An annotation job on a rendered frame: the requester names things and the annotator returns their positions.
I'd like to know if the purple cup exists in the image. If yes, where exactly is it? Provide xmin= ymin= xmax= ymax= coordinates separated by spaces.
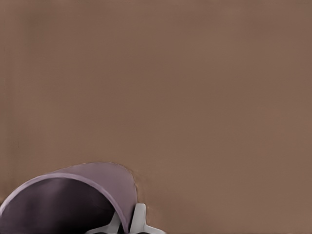
xmin=0 ymin=161 xmax=138 ymax=234

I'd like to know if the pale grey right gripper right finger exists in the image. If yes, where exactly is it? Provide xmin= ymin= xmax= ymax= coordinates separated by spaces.
xmin=128 ymin=202 xmax=167 ymax=234

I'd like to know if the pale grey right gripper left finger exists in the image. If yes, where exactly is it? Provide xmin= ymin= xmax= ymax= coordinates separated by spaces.
xmin=85 ymin=211 xmax=121 ymax=234

